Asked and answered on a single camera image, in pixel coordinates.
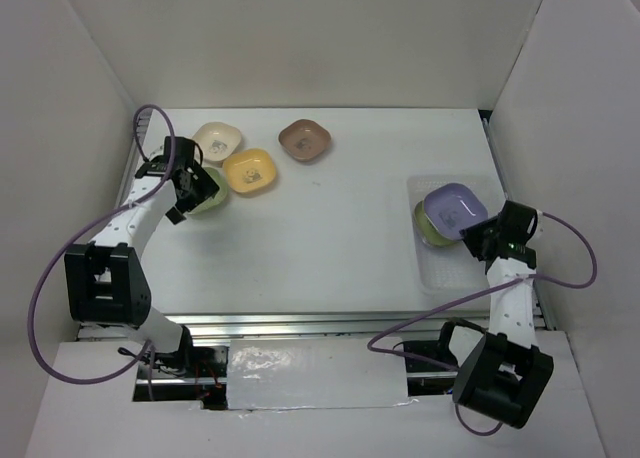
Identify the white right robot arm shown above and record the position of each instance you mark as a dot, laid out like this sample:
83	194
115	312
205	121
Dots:
505	374

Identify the white cover panel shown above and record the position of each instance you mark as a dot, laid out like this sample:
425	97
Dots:
325	373

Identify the purple plate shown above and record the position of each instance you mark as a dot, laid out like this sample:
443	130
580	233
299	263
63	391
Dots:
453	208

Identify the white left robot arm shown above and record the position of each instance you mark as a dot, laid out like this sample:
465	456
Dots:
106	283

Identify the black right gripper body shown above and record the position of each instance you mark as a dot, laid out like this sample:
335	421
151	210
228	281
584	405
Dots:
477	234

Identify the cream plate back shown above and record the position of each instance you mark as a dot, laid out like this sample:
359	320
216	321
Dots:
218	141

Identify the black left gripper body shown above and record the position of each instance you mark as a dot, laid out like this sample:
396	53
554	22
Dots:
199	190

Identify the yellow plate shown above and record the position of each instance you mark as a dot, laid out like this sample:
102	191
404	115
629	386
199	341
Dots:
250	171

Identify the clear plastic bin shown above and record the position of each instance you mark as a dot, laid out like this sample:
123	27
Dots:
447	273

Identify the green plate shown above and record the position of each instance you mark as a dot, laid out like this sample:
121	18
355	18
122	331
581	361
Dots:
429	235
219	197

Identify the brown plate back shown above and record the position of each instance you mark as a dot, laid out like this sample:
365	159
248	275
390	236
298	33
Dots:
305	140

